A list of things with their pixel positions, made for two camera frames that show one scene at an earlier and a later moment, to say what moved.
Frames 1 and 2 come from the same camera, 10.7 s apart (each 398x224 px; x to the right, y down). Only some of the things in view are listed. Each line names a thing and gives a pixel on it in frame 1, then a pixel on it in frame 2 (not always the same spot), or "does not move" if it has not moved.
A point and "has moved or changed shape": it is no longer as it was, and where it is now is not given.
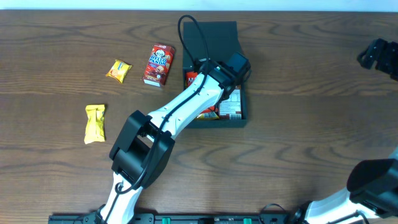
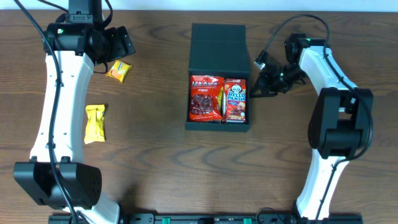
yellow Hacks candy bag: (208, 116) has moved or changed shape
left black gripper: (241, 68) → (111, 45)
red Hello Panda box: (159, 64) → (234, 101)
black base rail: (176, 218) does not move
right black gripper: (386, 63) → (267, 89)
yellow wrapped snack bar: (95, 128) does not move
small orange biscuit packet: (119, 70) does not move
